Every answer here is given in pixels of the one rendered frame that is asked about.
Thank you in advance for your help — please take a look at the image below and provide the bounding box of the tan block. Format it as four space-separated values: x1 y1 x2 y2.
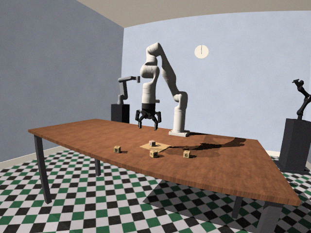
183 150 190 158
114 146 121 153
149 140 156 147
150 150 158 158

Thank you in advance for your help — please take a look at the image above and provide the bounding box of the tan flat mat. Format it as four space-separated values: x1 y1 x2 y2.
140 142 171 152

